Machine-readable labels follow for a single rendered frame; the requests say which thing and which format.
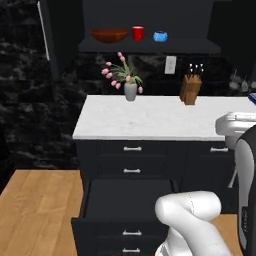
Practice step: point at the white wall socket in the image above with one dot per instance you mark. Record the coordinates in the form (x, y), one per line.
(170, 64)

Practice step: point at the wooden knife block with knives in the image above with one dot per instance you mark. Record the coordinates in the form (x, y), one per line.
(190, 90)

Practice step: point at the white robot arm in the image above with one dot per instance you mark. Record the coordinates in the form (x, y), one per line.
(190, 216)

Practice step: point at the blue bowl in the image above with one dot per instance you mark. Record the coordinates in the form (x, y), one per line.
(160, 37)

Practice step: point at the dark open drawer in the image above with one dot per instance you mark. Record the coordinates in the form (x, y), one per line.
(123, 203)

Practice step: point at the dark open wall cabinet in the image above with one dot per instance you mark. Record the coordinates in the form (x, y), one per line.
(150, 46)

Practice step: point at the brown wooden bowl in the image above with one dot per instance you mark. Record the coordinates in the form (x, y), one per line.
(109, 35)

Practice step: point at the grey vase with pink tulips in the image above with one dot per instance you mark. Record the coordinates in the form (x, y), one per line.
(130, 91)

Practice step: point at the hanging grey kitchen utensils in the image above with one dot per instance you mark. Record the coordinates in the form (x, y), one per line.
(244, 85)

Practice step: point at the red cup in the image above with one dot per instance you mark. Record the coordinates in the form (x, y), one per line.
(138, 33)

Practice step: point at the dark drawer front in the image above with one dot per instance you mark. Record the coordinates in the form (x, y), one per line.
(200, 149)
(110, 149)
(106, 248)
(110, 170)

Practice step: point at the blue object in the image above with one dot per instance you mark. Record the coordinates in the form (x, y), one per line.
(253, 98)

